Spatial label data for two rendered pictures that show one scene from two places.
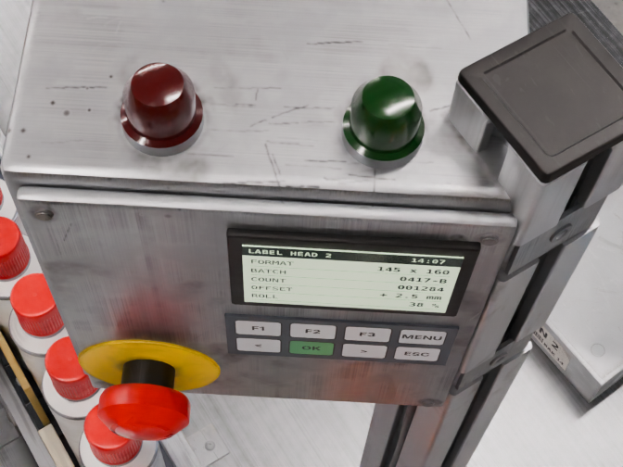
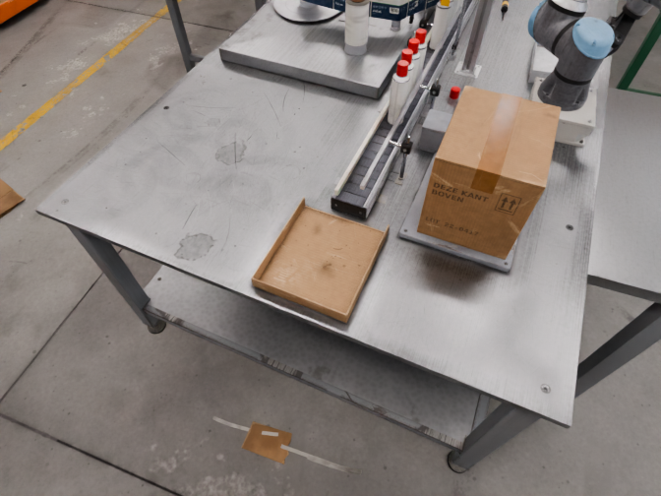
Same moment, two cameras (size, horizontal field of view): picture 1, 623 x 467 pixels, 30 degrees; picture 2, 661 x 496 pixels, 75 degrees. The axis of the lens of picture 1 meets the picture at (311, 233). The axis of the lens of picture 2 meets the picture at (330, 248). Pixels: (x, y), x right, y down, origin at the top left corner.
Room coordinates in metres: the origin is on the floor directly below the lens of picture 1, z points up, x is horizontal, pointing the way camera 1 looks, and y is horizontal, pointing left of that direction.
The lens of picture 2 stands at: (-1.04, -1.15, 1.78)
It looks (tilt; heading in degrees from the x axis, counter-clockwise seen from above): 54 degrees down; 60
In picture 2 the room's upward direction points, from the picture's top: 1 degrees counter-clockwise
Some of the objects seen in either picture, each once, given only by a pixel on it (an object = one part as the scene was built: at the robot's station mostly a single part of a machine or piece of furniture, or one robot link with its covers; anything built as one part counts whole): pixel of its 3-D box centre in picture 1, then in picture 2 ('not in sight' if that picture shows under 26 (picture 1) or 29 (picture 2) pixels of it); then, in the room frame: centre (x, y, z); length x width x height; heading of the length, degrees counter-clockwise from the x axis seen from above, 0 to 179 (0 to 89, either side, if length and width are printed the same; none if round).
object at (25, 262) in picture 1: (23, 297); not in sight; (0.34, 0.21, 0.98); 0.05 x 0.05 x 0.20
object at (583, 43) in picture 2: not in sight; (584, 47); (0.24, -0.45, 1.09); 0.13 x 0.12 x 0.14; 84
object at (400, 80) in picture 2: not in sight; (398, 93); (-0.27, -0.24, 0.98); 0.05 x 0.05 x 0.20
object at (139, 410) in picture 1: (146, 399); not in sight; (0.15, 0.06, 1.32); 0.04 x 0.03 x 0.04; 91
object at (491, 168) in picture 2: not in sight; (485, 172); (-0.28, -0.64, 0.99); 0.30 x 0.24 x 0.27; 36
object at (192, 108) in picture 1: (159, 101); not in sight; (0.20, 0.05, 1.49); 0.03 x 0.03 x 0.02
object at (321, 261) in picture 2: not in sight; (323, 254); (-0.73, -0.56, 0.85); 0.30 x 0.26 x 0.04; 36
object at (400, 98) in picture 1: (385, 114); not in sight; (0.20, -0.02, 1.49); 0.03 x 0.03 x 0.02
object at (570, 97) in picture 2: not in sight; (568, 83); (0.24, -0.45, 0.97); 0.15 x 0.15 x 0.10
